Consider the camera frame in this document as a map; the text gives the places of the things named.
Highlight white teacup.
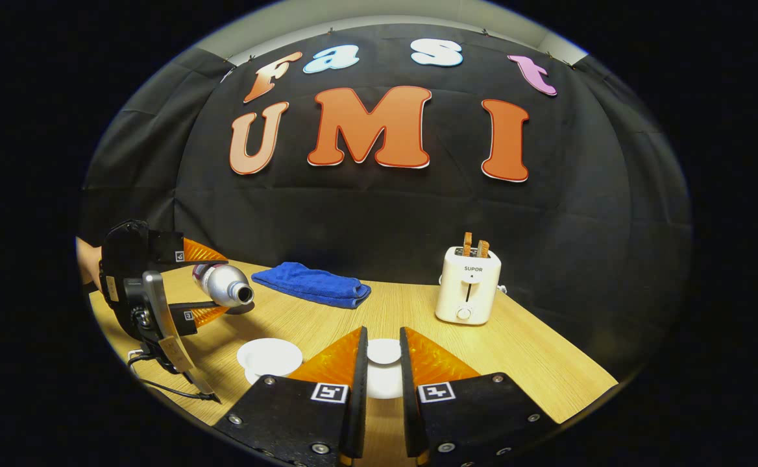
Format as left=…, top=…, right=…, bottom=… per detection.
left=236, top=337, right=304, bottom=379

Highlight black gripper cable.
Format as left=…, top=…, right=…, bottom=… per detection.
left=126, top=350, right=222, bottom=403

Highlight silver water bottle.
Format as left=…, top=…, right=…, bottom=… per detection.
left=192, top=263, right=254, bottom=307

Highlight cream toaster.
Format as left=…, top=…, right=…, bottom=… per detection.
left=435, top=246, right=502, bottom=326

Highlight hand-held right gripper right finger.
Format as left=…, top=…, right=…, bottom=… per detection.
left=400, top=326, right=558, bottom=467

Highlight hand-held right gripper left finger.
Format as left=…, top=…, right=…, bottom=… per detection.
left=214, top=326, right=369, bottom=467

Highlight white teacup lid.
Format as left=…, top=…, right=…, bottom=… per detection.
left=365, top=338, right=406, bottom=400

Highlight white saucer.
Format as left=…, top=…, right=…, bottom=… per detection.
left=244, top=367, right=297, bottom=386

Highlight folded blue towel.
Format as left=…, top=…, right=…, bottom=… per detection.
left=251, top=261, right=372, bottom=309

